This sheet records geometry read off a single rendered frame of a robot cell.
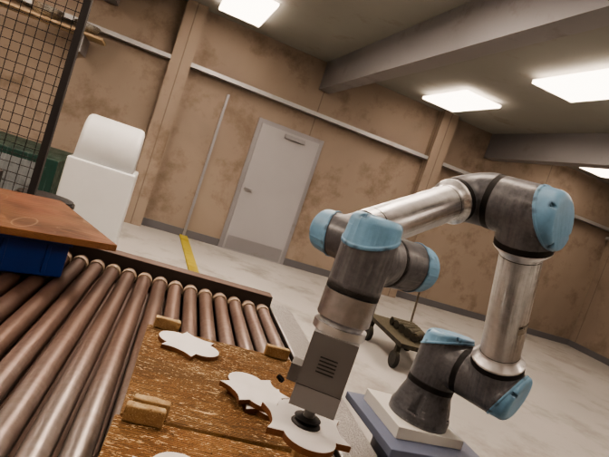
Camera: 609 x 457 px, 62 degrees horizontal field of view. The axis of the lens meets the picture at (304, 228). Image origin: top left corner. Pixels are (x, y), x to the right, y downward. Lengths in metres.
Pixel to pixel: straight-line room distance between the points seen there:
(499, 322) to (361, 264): 0.55
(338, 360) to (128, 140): 4.43
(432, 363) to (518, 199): 0.46
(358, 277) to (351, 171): 8.08
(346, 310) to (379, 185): 8.31
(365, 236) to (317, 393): 0.22
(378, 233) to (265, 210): 7.68
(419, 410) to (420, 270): 0.62
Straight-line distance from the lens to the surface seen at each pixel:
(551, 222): 1.03
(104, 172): 4.92
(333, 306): 0.67
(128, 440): 0.80
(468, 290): 10.29
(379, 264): 0.67
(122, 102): 8.13
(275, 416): 0.74
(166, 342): 1.13
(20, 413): 0.86
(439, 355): 1.28
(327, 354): 0.68
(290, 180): 8.36
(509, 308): 1.14
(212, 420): 0.90
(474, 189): 1.08
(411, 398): 1.31
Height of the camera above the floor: 1.35
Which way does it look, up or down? 4 degrees down
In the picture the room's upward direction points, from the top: 19 degrees clockwise
